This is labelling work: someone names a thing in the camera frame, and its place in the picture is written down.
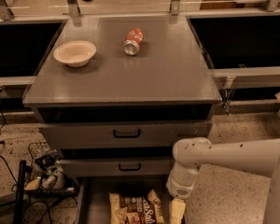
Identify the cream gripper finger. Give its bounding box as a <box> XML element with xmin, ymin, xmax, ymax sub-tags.
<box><xmin>169</xmin><ymin>198</ymin><xmax>186</xmax><ymax>224</ymax></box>

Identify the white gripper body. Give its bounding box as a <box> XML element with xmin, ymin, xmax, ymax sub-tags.
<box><xmin>166</xmin><ymin>173</ymin><xmax>195</xmax><ymax>200</ymax></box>

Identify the brown chip bag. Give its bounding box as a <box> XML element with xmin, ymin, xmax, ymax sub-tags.
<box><xmin>109</xmin><ymin>189</ymin><xmax>165</xmax><ymax>224</ymax></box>

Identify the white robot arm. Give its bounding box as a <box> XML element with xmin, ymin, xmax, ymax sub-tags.
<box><xmin>166</xmin><ymin>137</ymin><xmax>280</xmax><ymax>224</ymax></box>

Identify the grey middle drawer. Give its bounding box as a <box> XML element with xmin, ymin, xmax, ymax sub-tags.
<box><xmin>61</xmin><ymin>157</ymin><xmax>174</xmax><ymax>177</ymax></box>

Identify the grey open bottom drawer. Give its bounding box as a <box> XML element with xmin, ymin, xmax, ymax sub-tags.
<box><xmin>76</xmin><ymin>175</ymin><xmax>172</xmax><ymax>224</ymax></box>

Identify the grey top drawer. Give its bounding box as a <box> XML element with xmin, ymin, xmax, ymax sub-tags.
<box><xmin>39</xmin><ymin>120</ymin><xmax>212</xmax><ymax>149</ymax></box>

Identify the grey metal drawer cabinet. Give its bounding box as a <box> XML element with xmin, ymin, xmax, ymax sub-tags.
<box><xmin>22</xmin><ymin>14</ymin><xmax>223</xmax><ymax>224</ymax></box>

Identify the red soda can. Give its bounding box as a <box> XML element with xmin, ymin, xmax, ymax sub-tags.
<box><xmin>123</xmin><ymin>28</ymin><xmax>144</xmax><ymax>56</ymax></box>

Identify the white paper bowl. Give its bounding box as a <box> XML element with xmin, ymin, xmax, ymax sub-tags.
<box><xmin>53</xmin><ymin>40</ymin><xmax>96</xmax><ymax>67</ymax></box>

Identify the black middle drawer handle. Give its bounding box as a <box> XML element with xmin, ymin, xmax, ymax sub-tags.
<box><xmin>119</xmin><ymin>163</ymin><xmax>141</xmax><ymax>172</ymax></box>

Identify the black drawer handle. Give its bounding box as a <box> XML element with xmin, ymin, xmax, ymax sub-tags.
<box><xmin>113</xmin><ymin>129</ymin><xmax>141</xmax><ymax>139</ymax></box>
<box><xmin>119</xmin><ymin>163</ymin><xmax>141</xmax><ymax>172</ymax></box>

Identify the black top drawer handle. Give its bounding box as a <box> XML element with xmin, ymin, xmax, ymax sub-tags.
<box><xmin>113</xmin><ymin>129</ymin><xmax>141</xmax><ymax>139</ymax></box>

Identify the black wire basket with items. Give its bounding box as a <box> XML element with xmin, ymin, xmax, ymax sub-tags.
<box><xmin>24</xmin><ymin>142</ymin><xmax>77</xmax><ymax>196</ymax></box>

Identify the black metal stand post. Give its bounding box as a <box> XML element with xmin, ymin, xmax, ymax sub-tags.
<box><xmin>13</xmin><ymin>160</ymin><xmax>26</xmax><ymax>224</ymax></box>

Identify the black floor cable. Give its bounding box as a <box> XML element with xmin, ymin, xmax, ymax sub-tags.
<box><xmin>0</xmin><ymin>109</ymin><xmax>20</xmax><ymax>185</ymax></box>

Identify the metal railing post centre-left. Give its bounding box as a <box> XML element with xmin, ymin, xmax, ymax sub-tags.
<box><xmin>67</xmin><ymin>0</ymin><xmax>80</xmax><ymax>17</ymax></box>

